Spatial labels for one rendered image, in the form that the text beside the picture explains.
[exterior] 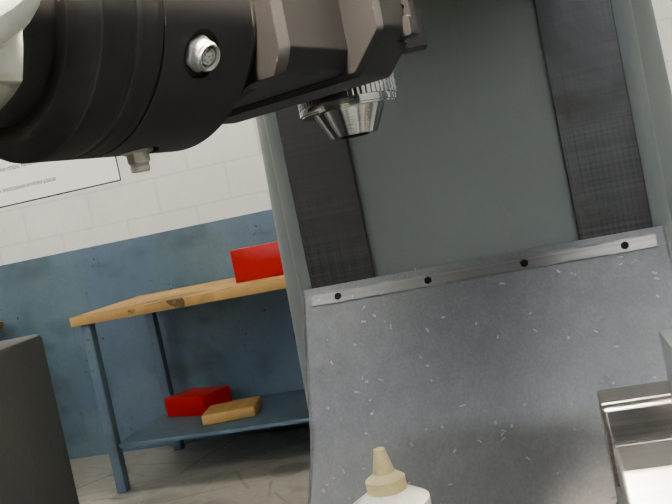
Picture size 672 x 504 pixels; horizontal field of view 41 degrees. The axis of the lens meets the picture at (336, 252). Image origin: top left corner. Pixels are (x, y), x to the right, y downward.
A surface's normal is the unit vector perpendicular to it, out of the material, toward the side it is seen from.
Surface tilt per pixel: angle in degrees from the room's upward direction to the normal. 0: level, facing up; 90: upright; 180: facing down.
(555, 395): 64
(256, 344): 90
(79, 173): 90
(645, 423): 90
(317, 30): 90
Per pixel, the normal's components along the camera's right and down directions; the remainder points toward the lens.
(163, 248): -0.25, 0.11
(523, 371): -0.32, -0.36
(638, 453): -0.20, -0.98
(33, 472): 0.97, -0.19
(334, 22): 0.79, -0.13
